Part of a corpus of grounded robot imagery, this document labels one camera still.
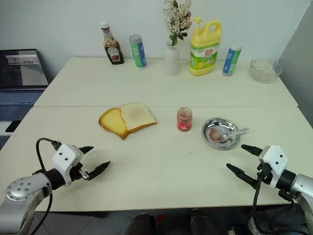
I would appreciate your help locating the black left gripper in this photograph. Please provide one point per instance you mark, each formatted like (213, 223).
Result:
(74, 175)

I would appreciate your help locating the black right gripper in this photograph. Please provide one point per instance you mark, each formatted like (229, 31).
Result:
(265, 171)

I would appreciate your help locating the metal spoon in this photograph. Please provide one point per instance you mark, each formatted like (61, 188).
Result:
(234, 133)

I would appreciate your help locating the white bread slice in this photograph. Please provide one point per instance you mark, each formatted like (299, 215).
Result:
(137, 116)

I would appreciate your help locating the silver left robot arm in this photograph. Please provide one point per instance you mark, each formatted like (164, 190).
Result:
(22, 191)

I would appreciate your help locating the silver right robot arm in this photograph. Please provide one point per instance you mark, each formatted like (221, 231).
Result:
(303, 188)

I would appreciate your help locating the yellow toasted bread slice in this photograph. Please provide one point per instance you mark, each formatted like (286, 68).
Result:
(111, 122)

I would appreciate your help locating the small glass jam jar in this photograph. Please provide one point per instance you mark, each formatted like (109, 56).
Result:
(184, 122)

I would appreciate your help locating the round metal plate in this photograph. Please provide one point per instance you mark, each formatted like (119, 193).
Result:
(215, 124)

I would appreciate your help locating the black smartphone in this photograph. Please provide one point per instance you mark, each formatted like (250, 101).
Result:
(13, 126)

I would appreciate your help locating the clear glass bowl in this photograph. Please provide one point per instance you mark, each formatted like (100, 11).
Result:
(265, 72)

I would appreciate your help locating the dark grey pad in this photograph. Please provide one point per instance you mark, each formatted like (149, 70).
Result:
(3, 142)

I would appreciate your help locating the blue green cylinder canister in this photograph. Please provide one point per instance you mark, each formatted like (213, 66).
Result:
(231, 61)
(138, 52)

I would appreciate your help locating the ketchup bottle with white cap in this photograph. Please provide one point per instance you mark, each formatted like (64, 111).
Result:
(112, 47)

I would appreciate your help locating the open grey laptop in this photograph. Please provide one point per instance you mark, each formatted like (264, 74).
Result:
(22, 71)

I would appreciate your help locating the yellow detergent pump bottle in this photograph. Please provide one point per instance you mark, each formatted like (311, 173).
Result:
(204, 54)

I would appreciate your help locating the white ceramic vase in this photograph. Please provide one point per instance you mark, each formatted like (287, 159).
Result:
(172, 61)

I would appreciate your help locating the dried flower bouquet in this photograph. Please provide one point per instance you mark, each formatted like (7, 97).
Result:
(174, 17)

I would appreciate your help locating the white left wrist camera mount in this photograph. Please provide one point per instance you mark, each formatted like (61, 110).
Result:
(64, 156)

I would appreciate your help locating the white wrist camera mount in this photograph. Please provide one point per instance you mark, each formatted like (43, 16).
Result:
(275, 156)
(64, 156)

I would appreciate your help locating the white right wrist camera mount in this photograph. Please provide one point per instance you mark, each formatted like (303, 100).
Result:
(275, 156)

